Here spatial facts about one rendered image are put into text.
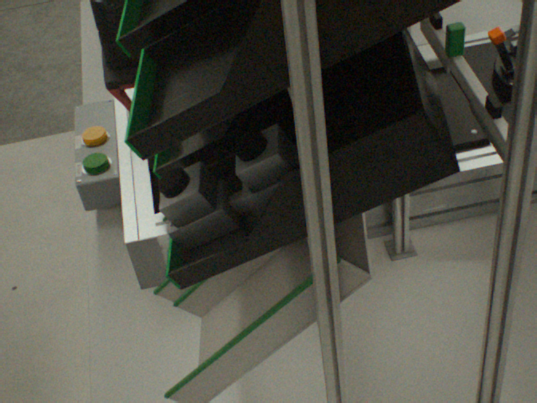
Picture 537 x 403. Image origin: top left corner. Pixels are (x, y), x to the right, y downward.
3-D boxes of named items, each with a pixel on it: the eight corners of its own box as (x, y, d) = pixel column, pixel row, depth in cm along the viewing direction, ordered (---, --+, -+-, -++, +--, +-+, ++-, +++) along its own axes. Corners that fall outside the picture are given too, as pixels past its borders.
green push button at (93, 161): (85, 180, 124) (81, 170, 123) (85, 164, 127) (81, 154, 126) (111, 175, 125) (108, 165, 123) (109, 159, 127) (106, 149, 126)
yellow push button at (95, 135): (85, 152, 129) (81, 142, 128) (84, 137, 132) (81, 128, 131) (109, 147, 130) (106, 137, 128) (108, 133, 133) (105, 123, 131)
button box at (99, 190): (85, 213, 127) (73, 184, 122) (83, 133, 142) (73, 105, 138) (129, 203, 127) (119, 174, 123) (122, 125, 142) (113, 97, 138)
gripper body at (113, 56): (148, 47, 117) (138, 1, 112) (154, 85, 110) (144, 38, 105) (104, 55, 117) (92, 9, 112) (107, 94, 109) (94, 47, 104)
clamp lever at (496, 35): (505, 73, 126) (491, 38, 121) (500, 66, 127) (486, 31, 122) (527, 61, 125) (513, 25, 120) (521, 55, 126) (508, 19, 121)
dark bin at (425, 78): (180, 291, 75) (130, 245, 70) (188, 195, 84) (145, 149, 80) (460, 172, 65) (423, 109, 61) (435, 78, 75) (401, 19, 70)
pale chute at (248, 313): (197, 411, 89) (163, 397, 87) (203, 317, 98) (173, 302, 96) (373, 278, 74) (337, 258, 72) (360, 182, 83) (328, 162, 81)
